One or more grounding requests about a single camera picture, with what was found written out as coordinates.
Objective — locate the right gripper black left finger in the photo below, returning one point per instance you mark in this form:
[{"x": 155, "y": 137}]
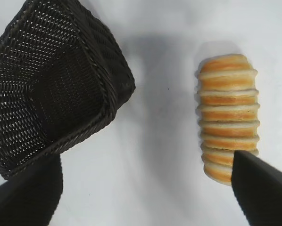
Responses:
[{"x": 25, "y": 202}]

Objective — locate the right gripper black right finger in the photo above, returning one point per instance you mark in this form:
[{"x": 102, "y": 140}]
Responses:
[{"x": 261, "y": 197}]

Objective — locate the long striped bread loaf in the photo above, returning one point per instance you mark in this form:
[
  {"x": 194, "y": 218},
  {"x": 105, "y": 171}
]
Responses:
[{"x": 226, "y": 113}]

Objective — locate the dark brown woven wicker basket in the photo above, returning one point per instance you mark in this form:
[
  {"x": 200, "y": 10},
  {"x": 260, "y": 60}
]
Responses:
[{"x": 49, "y": 82}]

